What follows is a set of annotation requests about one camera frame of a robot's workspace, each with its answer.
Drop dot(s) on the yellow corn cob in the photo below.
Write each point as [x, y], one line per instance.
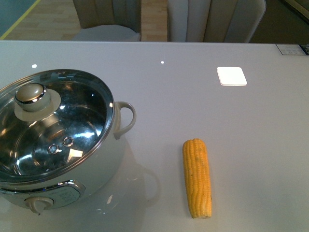
[197, 178]

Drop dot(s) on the white electric cooking pot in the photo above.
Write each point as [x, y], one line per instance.
[82, 180]

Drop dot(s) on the label sticker on table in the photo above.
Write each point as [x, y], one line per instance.
[293, 49]

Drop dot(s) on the beige chair left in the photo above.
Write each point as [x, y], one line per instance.
[108, 20]

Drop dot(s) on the glass pot lid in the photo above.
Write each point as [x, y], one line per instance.
[42, 148]

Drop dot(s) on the beige chair right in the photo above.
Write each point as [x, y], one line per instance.
[213, 21]

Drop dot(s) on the beige chair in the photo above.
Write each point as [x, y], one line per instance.
[213, 21]
[108, 20]

